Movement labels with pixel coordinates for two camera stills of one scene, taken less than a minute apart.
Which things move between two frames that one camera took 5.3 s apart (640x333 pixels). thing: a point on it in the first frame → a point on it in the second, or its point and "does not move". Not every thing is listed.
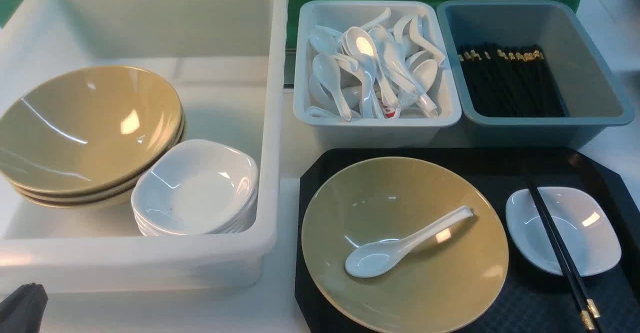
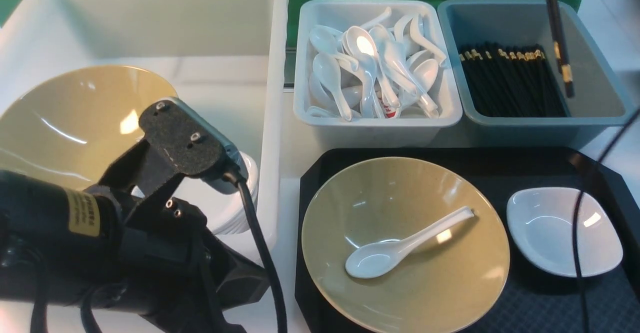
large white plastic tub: [221, 42] does not move
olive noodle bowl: [404, 245] does not move
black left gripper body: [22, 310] → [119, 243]
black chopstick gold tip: [586, 316] → [564, 66]
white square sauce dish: [588, 230] does not move
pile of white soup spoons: [367, 72] does not move
